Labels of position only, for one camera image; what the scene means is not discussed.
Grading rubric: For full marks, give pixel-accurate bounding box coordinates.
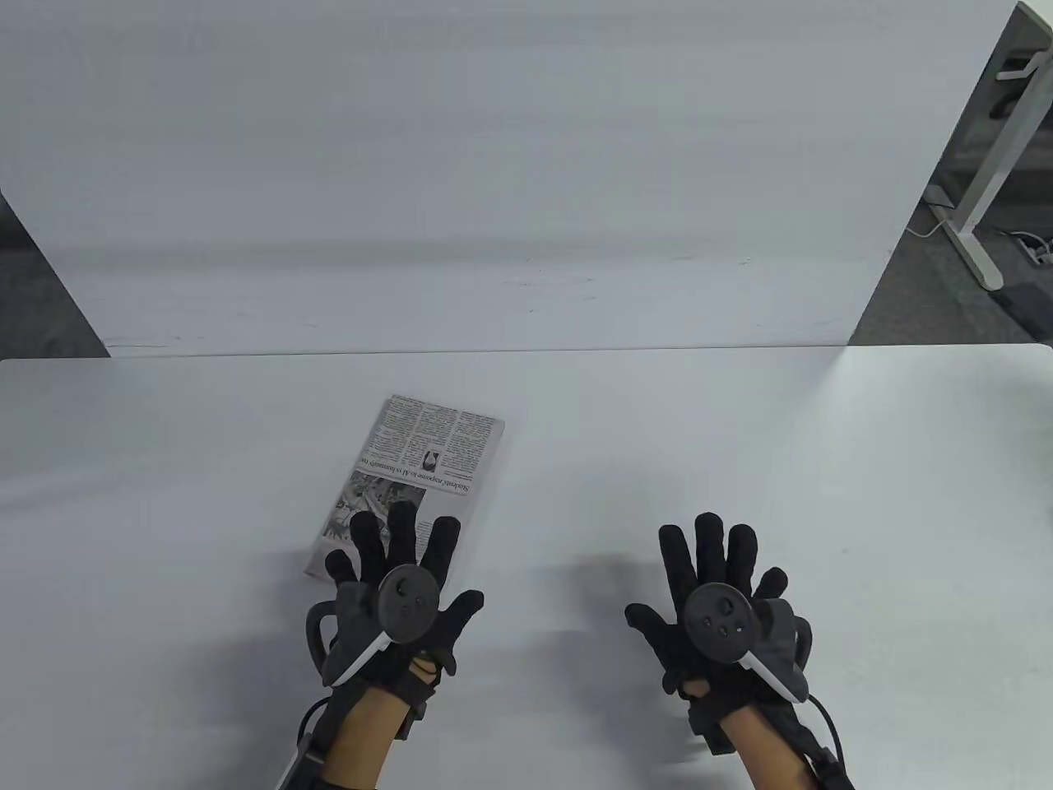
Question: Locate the person's left hand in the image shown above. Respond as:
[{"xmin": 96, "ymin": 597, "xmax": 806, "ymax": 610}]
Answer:
[{"xmin": 325, "ymin": 500, "xmax": 486, "ymax": 704}]

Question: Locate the person's right hand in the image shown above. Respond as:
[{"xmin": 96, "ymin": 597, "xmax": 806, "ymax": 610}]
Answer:
[{"xmin": 625, "ymin": 512, "xmax": 814, "ymax": 717}]

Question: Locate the printed newspaper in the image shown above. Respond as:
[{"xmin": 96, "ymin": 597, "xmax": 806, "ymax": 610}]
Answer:
[{"xmin": 304, "ymin": 395, "xmax": 506, "ymax": 581}]

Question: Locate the person's left forearm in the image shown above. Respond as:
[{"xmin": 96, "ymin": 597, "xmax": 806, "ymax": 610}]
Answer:
[{"xmin": 323, "ymin": 687, "xmax": 412, "ymax": 790}]

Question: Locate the black right forearm module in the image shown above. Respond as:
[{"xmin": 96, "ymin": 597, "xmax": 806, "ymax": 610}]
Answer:
[{"xmin": 790, "ymin": 699, "xmax": 858, "ymax": 790}]

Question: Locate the black left forearm module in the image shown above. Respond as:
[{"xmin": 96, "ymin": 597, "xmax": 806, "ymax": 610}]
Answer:
[{"xmin": 278, "ymin": 699, "xmax": 346, "ymax": 790}]

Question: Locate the person's right forearm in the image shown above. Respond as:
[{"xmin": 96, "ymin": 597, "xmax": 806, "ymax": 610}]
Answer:
[{"xmin": 724, "ymin": 706, "xmax": 817, "ymax": 790}]

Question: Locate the dark left hand controller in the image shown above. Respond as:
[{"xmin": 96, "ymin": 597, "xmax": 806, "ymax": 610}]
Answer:
[{"xmin": 306, "ymin": 564, "xmax": 441, "ymax": 688}]

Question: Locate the dark hand controller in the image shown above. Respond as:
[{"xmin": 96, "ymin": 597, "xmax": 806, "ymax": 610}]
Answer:
[
  {"xmin": 684, "ymin": 583, "xmax": 814, "ymax": 704},
  {"xmin": 306, "ymin": 564, "xmax": 441, "ymax": 688}
]

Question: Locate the dark right hand controller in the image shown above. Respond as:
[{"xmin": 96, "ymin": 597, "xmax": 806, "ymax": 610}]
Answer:
[{"xmin": 684, "ymin": 583, "xmax": 814, "ymax": 704}]

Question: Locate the white partition board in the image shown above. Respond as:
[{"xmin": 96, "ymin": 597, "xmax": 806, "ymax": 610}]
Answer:
[{"xmin": 0, "ymin": 0, "xmax": 1021, "ymax": 357}]

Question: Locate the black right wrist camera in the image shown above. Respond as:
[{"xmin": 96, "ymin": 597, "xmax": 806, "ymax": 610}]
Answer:
[{"xmin": 688, "ymin": 698, "xmax": 735, "ymax": 755}]

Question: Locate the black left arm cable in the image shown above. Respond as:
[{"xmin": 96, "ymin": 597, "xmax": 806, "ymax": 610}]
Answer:
[{"xmin": 295, "ymin": 695, "xmax": 332, "ymax": 746}]

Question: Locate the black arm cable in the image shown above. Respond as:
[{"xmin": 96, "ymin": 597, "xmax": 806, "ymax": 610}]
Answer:
[
  {"xmin": 295, "ymin": 695, "xmax": 332, "ymax": 746},
  {"xmin": 808, "ymin": 694, "xmax": 850, "ymax": 770}
]

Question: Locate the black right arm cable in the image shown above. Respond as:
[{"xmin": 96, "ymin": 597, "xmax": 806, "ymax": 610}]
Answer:
[{"xmin": 808, "ymin": 694, "xmax": 850, "ymax": 770}]

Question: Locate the white floor cable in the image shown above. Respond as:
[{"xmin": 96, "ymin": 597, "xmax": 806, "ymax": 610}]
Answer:
[{"xmin": 905, "ymin": 200, "xmax": 955, "ymax": 239}]

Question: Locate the white desk leg frame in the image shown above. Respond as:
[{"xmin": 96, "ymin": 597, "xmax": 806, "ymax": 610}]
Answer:
[{"xmin": 938, "ymin": 0, "xmax": 1053, "ymax": 290}]

